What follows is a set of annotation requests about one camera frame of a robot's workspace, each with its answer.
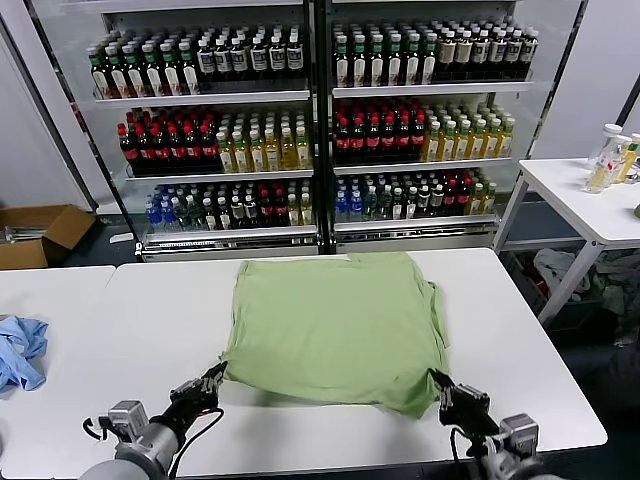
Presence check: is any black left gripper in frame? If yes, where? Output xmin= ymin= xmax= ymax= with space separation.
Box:
xmin=162 ymin=361 xmax=230 ymax=432

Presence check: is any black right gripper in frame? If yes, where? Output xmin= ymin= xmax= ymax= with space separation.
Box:
xmin=428 ymin=368 xmax=502 ymax=442

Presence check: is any light green polo shirt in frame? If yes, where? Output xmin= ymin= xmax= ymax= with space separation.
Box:
xmin=215 ymin=252 xmax=451 ymax=420

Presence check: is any dark mesh laundry crate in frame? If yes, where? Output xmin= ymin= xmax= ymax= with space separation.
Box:
xmin=501 ymin=249 xmax=551 ymax=314

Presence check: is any glass beverage display cabinet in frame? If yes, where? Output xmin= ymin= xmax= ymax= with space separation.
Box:
xmin=314 ymin=0 xmax=587 ymax=255
xmin=22 ymin=0 xmax=329 ymax=264

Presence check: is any white cabinet shelf board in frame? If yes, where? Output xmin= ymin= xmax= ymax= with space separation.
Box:
xmin=331 ymin=79 xmax=535 ymax=99
xmin=333 ymin=157 xmax=514 ymax=176
xmin=142 ymin=224 xmax=320 ymax=241
xmin=124 ymin=168 xmax=315 ymax=183
xmin=92 ymin=88 xmax=312 ymax=109
xmin=333 ymin=215 xmax=500 ymax=234

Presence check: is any pale grey crumpled cloth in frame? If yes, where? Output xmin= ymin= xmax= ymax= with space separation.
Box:
xmin=532 ymin=248 xmax=592 ymax=304

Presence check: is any light blue crumpled cloth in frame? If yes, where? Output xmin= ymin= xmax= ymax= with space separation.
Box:
xmin=0 ymin=314 xmax=50 ymax=394

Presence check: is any grey green cloth pile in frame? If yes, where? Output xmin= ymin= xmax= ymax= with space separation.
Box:
xmin=592 ymin=252 xmax=640 ymax=349

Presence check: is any brown cardboard box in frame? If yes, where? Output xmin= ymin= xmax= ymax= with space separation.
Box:
xmin=0 ymin=203 xmax=97 ymax=271

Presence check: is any yellow tea drink bottle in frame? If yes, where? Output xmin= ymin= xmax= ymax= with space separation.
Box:
xmin=279 ymin=127 xmax=298 ymax=171
xmin=233 ymin=129 xmax=251 ymax=174
xmin=498 ymin=117 xmax=515 ymax=159
xmin=441 ymin=120 xmax=458 ymax=162
xmin=456 ymin=119 xmax=473 ymax=161
xmin=217 ymin=130 xmax=236 ymax=174
xmin=294 ymin=125 xmax=314 ymax=170
xmin=485 ymin=118 xmax=501 ymax=159
xmin=264 ymin=128 xmax=282 ymax=172
xmin=248 ymin=128 xmax=267 ymax=173
xmin=424 ymin=121 xmax=443 ymax=162
xmin=470 ymin=119 xmax=487 ymax=160

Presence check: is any small white side table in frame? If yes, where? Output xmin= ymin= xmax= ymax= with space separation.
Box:
xmin=492 ymin=157 xmax=640 ymax=327

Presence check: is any silver metal parts bundle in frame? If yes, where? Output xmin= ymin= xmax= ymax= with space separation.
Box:
xmin=3 ymin=224 xmax=54 ymax=245

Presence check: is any clear bottle with yellow liquid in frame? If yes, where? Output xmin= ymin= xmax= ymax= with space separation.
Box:
xmin=583 ymin=134 xmax=632 ymax=195

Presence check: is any green-cap yellow juice bottle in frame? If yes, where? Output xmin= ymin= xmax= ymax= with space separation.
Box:
xmin=615 ymin=132 xmax=640 ymax=184

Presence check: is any tall clear white-cap bottle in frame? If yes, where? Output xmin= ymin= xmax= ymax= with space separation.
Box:
xmin=601 ymin=123 xmax=623 ymax=166

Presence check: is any green cap dark tea bottle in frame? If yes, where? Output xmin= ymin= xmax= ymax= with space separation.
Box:
xmin=159 ymin=43 xmax=183 ymax=96
xmin=333 ymin=33 xmax=350 ymax=87
xmin=422 ymin=33 xmax=438 ymax=85
xmin=88 ymin=46 xmax=112 ymax=99
xmin=141 ymin=44 xmax=165 ymax=97
xmin=387 ymin=33 xmax=404 ymax=87
xmin=351 ymin=33 xmax=368 ymax=87
xmin=123 ymin=45 xmax=148 ymax=98
xmin=405 ymin=33 xmax=422 ymax=86
xmin=369 ymin=33 xmax=386 ymax=87
xmin=107 ymin=46 xmax=130 ymax=98
xmin=178 ymin=41 xmax=201 ymax=95

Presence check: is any white cap navy label bottle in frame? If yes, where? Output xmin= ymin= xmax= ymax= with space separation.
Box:
xmin=286 ymin=32 xmax=307 ymax=77
xmin=231 ymin=36 xmax=252 ymax=80
xmin=213 ymin=37 xmax=234 ymax=81
xmin=522 ymin=29 xmax=541 ymax=79
xmin=268 ymin=33 xmax=289 ymax=78
xmin=196 ymin=38 xmax=217 ymax=82
xmin=506 ymin=29 xmax=524 ymax=80
xmin=249 ymin=35 xmax=270 ymax=79
xmin=472 ymin=30 xmax=491 ymax=81
xmin=489 ymin=29 xmax=508 ymax=80

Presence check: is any white cap beige label bottle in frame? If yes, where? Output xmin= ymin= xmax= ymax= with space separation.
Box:
xmin=438 ymin=31 xmax=457 ymax=82
xmin=455 ymin=30 xmax=474 ymax=81

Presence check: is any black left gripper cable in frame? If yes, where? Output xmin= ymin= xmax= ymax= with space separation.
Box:
xmin=182 ymin=406 xmax=226 ymax=454

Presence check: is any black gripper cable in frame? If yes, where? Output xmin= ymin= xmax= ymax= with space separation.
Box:
xmin=447 ymin=424 xmax=489 ymax=480
xmin=182 ymin=406 xmax=226 ymax=454

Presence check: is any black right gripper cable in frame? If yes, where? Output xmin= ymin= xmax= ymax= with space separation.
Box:
xmin=447 ymin=424 xmax=489 ymax=480

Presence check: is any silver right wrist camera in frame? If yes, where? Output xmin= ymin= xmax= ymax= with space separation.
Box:
xmin=499 ymin=413 xmax=541 ymax=454

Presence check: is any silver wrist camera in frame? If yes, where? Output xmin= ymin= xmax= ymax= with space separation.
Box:
xmin=107 ymin=399 xmax=149 ymax=444
xmin=499 ymin=413 xmax=541 ymax=454

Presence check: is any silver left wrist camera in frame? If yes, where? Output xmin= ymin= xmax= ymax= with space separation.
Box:
xmin=107 ymin=399 xmax=149 ymax=444

